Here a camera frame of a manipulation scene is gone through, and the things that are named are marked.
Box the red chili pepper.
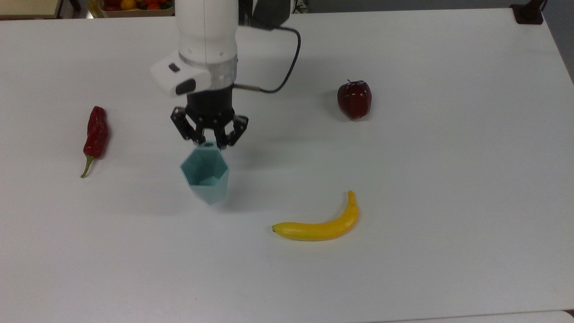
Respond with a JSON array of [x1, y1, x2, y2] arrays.
[[80, 106, 109, 179]]

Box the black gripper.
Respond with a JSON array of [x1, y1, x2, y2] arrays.
[[170, 85, 249, 149]]

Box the box of toy fruit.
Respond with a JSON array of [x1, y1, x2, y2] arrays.
[[96, 0, 175, 18]]

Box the dark red apple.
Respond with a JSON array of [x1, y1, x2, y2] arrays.
[[337, 79, 372, 121]]

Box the light wooden board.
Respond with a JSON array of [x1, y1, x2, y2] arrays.
[[0, 0, 63, 20]]

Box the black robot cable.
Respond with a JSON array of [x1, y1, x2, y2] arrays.
[[233, 25, 302, 94]]

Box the yellow banana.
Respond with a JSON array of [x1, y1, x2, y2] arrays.
[[272, 191, 360, 242]]

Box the teal hexagonal mug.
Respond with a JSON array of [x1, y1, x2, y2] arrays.
[[180, 141, 230, 205]]

